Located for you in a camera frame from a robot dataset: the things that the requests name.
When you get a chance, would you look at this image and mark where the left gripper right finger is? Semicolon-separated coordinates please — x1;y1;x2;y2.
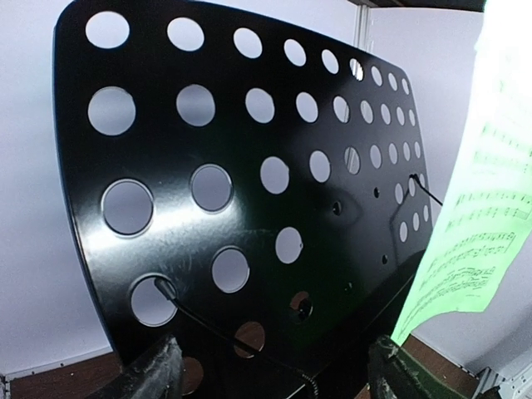
368;335;461;399

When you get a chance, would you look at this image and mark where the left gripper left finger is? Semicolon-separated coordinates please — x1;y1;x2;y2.
93;334;184;399

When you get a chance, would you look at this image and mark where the green sheet music page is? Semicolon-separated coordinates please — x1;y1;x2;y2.
392;1;531;344

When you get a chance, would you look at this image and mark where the black music stand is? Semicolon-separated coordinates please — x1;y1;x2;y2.
53;1;432;398

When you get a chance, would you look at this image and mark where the right aluminium corner post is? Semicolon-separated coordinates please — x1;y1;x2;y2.
350;1;372;81

